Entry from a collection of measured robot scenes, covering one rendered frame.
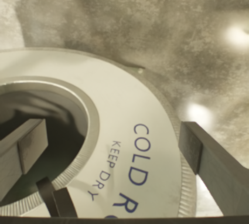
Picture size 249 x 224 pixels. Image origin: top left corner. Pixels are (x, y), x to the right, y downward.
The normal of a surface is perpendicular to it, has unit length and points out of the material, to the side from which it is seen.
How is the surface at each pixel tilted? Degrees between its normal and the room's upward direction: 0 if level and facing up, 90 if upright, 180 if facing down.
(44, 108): 2
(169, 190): 90
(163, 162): 90
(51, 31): 0
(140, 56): 0
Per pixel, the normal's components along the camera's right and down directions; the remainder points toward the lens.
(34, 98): 0.15, 0.65
